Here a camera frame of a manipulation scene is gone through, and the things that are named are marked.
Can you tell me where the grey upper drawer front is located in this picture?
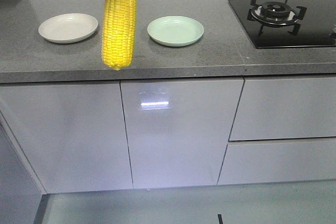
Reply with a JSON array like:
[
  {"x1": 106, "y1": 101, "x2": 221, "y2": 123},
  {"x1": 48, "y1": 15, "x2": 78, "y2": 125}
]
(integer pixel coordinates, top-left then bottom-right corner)
[{"x1": 230, "y1": 76, "x2": 335, "y2": 141}]

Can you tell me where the black glass gas hob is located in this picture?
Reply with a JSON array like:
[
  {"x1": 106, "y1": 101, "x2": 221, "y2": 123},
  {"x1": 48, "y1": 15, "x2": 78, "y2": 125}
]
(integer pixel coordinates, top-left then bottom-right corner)
[{"x1": 228, "y1": 0, "x2": 335, "y2": 49}]

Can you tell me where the grey cabinet door left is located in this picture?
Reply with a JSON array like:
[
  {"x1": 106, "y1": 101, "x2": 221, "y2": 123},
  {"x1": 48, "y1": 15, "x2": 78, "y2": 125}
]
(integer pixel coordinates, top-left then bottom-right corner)
[{"x1": 1, "y1": 83, "x2": 132, "y2": 193}]

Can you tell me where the grey cabinet door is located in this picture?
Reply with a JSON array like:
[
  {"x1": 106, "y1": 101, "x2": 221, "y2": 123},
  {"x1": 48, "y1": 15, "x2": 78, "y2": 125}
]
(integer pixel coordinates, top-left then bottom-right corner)
[
  {"x1": 121, "y1": 78, "x2": 244, "y2": 189},
  {"x1": 1, "y1": 83, "x2": 132, "y2": 193}
]

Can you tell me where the grey lower drawer front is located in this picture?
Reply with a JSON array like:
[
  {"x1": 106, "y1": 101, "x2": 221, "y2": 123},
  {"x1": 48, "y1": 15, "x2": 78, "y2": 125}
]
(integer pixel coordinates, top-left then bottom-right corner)
[{"x1": 218, "y1": 138, "x2": 335, "y2": 185}]

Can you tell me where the grey cabinet door middle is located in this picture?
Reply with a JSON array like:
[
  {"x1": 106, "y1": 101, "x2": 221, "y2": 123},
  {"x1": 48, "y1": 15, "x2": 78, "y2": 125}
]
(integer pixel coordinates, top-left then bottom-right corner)
[{"x1": 121, "y1": 78, "x2": 244, "y2": 189}]

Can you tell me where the grey drawer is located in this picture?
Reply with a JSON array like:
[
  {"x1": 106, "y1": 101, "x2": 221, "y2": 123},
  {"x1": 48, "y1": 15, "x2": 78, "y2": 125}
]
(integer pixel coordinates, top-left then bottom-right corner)
[
  {"x1": 218, "y1": 138, "x2": 335, "y2": 185},
  {"x1": 230, "y1": 76, "x2": 335, "y2": 141}
]

